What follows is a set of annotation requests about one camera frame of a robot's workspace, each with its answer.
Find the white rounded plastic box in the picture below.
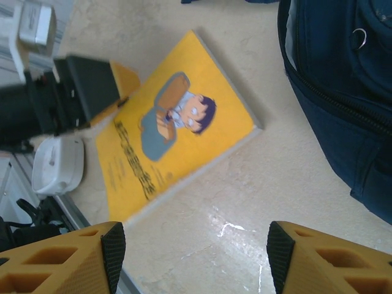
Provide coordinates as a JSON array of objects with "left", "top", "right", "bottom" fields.
[{"left": 31, "top": 136, "right": 85, "bottom": 197}]

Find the navy blue student backpack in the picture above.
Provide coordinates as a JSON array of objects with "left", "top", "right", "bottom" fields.
[{"left": 180, "top": 0, "right": 392, "bottom": 226}]

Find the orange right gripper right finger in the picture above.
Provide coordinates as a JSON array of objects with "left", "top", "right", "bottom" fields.
[{"left": 266, "top": 220, "right": 392, "bottom": 294}]

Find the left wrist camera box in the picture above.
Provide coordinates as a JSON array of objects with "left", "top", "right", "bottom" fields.
[{"left": 8, "top": 0, "right": 58, "bottom": 83}]

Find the yellow cartoon cover book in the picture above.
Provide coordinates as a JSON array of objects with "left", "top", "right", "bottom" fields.
[{"left": 94, "top": 29, "right": 265, "bottom": 227}]

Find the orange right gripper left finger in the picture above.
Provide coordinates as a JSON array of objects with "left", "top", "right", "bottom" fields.
[{"left": 0, "top": 221, "right": 127, "bottom": 294}]

